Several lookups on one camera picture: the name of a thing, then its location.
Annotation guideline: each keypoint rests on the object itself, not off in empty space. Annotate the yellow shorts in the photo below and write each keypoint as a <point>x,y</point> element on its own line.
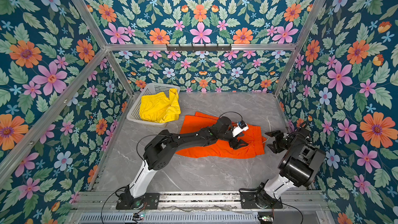
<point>159,108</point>

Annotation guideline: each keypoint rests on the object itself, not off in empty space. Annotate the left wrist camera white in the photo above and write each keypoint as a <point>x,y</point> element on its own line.
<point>239,128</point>

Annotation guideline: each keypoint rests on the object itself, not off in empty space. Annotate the white plastic laundry basket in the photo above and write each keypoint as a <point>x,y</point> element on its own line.
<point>150,89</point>

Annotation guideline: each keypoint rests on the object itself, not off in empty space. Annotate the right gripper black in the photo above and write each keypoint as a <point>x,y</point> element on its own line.
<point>279,135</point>

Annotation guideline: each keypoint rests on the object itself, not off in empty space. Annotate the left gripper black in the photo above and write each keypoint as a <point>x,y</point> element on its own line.
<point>236,143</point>

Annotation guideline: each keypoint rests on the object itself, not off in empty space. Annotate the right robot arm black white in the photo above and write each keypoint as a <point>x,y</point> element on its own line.
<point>298,167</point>

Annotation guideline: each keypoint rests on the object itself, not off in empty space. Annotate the aluminium mounting rail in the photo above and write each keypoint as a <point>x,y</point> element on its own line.
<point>303,200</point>

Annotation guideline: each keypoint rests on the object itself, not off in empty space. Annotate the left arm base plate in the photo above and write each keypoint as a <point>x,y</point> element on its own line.
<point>147,201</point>

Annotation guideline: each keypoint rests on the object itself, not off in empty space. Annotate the black hook rail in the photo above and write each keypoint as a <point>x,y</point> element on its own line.
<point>204,47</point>

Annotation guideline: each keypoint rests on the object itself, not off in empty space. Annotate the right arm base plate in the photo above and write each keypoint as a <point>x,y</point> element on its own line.
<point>253,200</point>

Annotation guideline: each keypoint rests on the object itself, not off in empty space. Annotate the white slotted cable duct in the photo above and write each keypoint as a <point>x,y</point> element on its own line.
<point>170,218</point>

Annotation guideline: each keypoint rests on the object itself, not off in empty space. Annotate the orange shorts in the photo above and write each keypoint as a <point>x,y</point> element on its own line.
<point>253,137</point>

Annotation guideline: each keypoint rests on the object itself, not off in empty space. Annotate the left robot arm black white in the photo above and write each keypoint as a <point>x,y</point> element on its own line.
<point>160,150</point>

